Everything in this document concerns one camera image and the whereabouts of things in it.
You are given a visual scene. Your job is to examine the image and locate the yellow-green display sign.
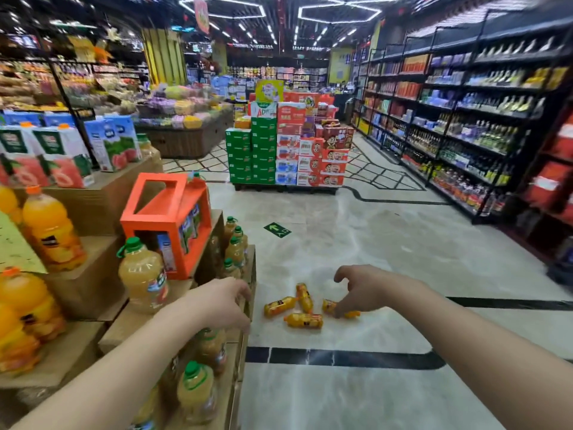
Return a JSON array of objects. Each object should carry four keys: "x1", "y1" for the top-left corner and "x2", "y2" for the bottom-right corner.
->
[{"x1": 255, "y1": 79, "x2": 285, "y2": 103}]

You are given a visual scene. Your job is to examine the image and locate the row of orange-red boxes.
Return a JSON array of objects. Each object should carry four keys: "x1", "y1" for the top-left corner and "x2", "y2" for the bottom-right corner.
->
[{"x1": 401, "y1": 54, "x2": 430, "y2": 101}]

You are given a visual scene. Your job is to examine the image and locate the yellow pillar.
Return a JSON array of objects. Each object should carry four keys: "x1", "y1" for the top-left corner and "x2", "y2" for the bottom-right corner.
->
[{"x1": 142, "y1": 27, "x2": 188, "y2": 87}]

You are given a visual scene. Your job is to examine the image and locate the rows of liquor bottles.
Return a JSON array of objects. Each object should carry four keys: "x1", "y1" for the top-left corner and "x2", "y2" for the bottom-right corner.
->
[{"x1": 403, "y1": 36, "x2": 569, "y2": 215}]

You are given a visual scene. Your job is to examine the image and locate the blue-white drink carton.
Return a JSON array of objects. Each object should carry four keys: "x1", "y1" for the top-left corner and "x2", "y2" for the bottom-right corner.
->
[{"x1": 157, "y1": 233, "x2": 177, "y2": 271}]

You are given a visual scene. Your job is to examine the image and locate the large pale juice bottle green cap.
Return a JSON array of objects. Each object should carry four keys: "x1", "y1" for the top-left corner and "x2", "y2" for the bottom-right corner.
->
[
  {"x1": 130, "y1": 385, "x2": 163, "y2": 430},
  {"x1": 197, "y1": 328, "x2": 227, "y2": 377},
  {"x1": 177, "y1": 361, "x2": 218, "y2": 426},
  {"x1": 116, "y1": 237, "x2": 170, "y2": 315}
]

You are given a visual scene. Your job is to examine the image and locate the person's left hand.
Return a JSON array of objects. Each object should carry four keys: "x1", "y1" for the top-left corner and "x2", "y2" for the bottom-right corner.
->
[{"x1": 181, "y1": 277, "x2": 252, "y2": 334}]

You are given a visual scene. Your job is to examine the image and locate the stack of green drink cases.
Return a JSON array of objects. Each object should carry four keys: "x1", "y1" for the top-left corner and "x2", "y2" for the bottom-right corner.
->
[{"x1": 225, "y1": 116, "x2": 278, "y2": 186}]

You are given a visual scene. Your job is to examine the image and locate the hexagonal ceiling light strip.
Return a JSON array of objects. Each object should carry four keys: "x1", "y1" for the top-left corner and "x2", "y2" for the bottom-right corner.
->
[
  {"x1": 179, "y1": 0, "x2": 267, "y2": 20},
  {"x1": 298, "y1": 0, "x2": 406, "y2": 25}
]

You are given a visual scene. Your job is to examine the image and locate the orange gift box with handle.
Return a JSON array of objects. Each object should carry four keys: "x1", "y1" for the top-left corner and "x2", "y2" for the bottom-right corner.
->
[{"x1": 120, "y1": 172, "x2": 212, "y2": 281}]

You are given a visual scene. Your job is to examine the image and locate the black pallet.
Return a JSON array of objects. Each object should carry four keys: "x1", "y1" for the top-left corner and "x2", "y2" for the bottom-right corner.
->
[{"x1": 233, "y1": 182, "x2": 338, "y2": 195}]

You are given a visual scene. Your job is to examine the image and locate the red hanging banner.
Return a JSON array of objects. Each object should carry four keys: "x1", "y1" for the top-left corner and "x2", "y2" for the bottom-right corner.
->
[{"x1": 193, "y1": 0, "x2": 211, "y2": 35}]

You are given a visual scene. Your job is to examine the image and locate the snack shelves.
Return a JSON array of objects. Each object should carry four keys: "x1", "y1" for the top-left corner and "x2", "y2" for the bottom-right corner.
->
[{"x1": 0, "y1": 58, "x2": 148, "y2": 117}]

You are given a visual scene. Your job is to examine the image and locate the large orange juice bottle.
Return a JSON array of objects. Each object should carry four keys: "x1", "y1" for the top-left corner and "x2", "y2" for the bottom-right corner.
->
[
  {"x1": 0, "y1": 185, "x2": 23, "y2": 226},
  {"x1": 22, "y1": 185, "x2": 88, "y2": 273},
  {"x1": 0, "y1": 304, "x2": 43, "y2": 374},
  {"x1": 0, "y1": 267, "x2": 59, "y2": 336}
]

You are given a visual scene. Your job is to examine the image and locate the black shelf rack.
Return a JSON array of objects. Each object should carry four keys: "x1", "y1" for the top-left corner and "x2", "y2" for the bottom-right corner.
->
[{"x1": 351, "y1": 9, "x2": 573, "y2": 226}]

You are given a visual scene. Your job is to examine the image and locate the blue peach juice carton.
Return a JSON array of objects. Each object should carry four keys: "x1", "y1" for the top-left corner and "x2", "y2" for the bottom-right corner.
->
[
  {"x1": 84, "y1": 117, "x2": 122, "y2": 173},
  {"x1": 107, "y1": 114, "x2": 143, "y2": 164}
]

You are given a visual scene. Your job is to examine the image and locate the distant goods shelves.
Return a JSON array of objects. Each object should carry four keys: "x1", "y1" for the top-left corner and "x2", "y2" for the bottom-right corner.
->
[{"x1": 226, "y1": 64, "x2": 329, "y2": 92}]

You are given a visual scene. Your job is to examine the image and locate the brown cardboard box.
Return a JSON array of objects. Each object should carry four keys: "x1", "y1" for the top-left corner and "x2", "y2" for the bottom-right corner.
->
[
  {"x1": 163, "y1": 244, "x2": 257, "y2": 430},
  {"x1": 42, "y1": 235, "x2": 126, "y2": 320},
  {"x1": 0, "y1": 320, "x2": 106, "y2": 390},
  {"x1": 98, "y1": 277, "x2": 198, "y2": 354},
  {"x1": 13, "y1": 156, "x2": 164, "y2": 238}
]

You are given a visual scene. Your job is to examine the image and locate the small orange juice bottle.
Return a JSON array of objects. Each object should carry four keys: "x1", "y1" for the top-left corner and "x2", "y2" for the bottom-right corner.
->
[
  {"x1": 263, "y1": 296, "x2": 298, "y2": 318},
  {"x1": 295, "y1": 283, "x2": 314, "y2": 314},
  {"x1": 321, "y1": 299, "x2": 361, "y2": 319},
  {"x1": 284, "y1": 312, "x2": 324, "y2": 329}
]

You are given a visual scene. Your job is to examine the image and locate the person's right forearm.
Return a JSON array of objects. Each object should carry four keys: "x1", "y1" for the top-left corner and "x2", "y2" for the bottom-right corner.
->
[{"x1": 389, "y1": 275, "x2": 573, "y2": 430}]

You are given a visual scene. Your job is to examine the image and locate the person's left forearm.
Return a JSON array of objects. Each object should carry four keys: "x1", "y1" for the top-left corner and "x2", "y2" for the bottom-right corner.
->
[{"x1": 11, "y1": 300, "x2": 198, "y2": 430}]

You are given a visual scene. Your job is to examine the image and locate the wooden candy display stand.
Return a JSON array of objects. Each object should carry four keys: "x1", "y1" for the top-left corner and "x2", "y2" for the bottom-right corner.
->
[{"x1": 134, "y1": 85, "x2": 233, "y2": 159}]

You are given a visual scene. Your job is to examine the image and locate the pale green paper sign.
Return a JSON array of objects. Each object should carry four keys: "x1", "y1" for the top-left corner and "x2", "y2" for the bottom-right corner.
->
[{"x1": 0, "y1": 210, "x2": 47, "y2": 274}]

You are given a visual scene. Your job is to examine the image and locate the yellow wall poster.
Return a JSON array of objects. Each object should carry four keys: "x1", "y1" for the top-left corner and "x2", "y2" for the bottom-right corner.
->
[{"x1": 328, "y1": 47, "x2": 354, "y2": 85}]

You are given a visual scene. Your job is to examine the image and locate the person's right hand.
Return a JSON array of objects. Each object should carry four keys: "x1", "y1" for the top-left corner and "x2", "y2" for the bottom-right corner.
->
[{"x1": 333, "y1": 264, "x2": 398, "y2": 319}]

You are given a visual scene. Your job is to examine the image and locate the green arrow floor sticker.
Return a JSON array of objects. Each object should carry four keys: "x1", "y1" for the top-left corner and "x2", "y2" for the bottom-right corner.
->
[{"x1": 263, "y1": 222, "x2": 292, "y2": 239}]

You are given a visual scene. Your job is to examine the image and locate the white grapefruit juice carton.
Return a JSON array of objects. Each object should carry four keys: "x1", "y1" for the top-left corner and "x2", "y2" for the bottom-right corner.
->
[
  {"x1": 31, "y1": 124, "x2": 96, "y2": 188},
  {"x1": 0, "y1": 125, "x2": 47, "y2": 188}
]

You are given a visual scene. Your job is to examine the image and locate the stack of red-white drink cases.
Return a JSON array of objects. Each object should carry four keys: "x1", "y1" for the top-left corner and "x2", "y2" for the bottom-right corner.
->
[{"x1": 275, "y1": 91, "x2": 355, "y2": 188}]

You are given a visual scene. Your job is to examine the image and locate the row of red gift boxes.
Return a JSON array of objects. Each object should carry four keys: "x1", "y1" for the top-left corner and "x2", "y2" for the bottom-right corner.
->
[{"x1": 524, "y1": 112, "x2": 573, "y2": 220}]

